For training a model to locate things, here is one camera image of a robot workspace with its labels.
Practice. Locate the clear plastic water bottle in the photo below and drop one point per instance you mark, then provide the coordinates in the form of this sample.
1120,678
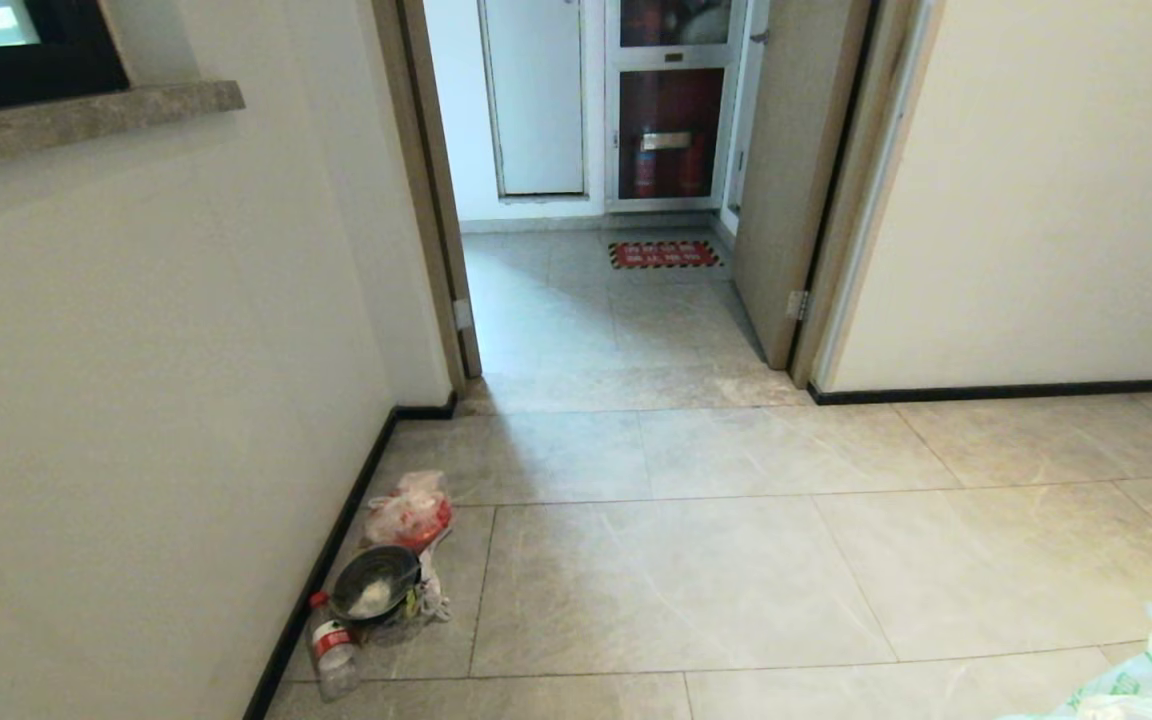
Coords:
332,648

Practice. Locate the black framed window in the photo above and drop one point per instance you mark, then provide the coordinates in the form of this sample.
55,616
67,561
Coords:
21,45

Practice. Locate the red and clear plastic bag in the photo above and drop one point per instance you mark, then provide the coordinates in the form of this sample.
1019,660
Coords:
408,516

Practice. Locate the red fire extinguisher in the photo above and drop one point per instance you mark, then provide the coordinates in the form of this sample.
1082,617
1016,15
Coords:
645,168
693,165

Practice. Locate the red floor warning mat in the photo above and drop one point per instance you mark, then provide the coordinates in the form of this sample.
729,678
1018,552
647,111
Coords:
664,254

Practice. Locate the grey stone window sill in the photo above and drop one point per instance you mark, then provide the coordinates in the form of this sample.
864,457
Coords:
76,118

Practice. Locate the wooden door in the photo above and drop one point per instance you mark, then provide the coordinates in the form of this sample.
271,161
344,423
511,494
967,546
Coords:
786,170

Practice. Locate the fire extinguisher cabinet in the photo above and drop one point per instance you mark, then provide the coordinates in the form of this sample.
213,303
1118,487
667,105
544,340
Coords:
671,105

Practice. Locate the crumpled white wrapper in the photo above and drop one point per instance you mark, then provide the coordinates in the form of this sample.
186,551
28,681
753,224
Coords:
429,595

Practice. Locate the white panel door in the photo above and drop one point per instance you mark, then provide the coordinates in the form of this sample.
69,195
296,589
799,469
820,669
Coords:
536,98

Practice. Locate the black round bowl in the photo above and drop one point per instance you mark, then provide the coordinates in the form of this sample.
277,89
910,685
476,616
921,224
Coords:
374,582

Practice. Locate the white green printed trash bag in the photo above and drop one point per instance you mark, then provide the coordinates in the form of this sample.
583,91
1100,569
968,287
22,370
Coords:
1151,680

